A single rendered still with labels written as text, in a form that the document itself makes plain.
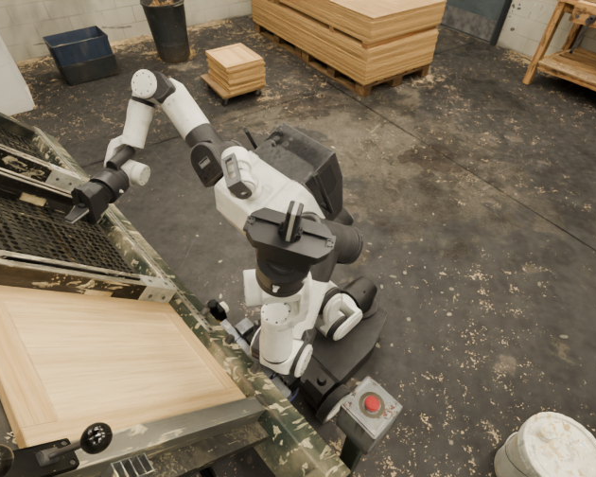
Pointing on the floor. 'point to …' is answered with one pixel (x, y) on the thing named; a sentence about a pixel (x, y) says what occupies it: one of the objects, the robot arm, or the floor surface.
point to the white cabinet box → (0, 73)
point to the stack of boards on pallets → (355, 36)
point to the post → (350, 455)
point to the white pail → (552, 450)
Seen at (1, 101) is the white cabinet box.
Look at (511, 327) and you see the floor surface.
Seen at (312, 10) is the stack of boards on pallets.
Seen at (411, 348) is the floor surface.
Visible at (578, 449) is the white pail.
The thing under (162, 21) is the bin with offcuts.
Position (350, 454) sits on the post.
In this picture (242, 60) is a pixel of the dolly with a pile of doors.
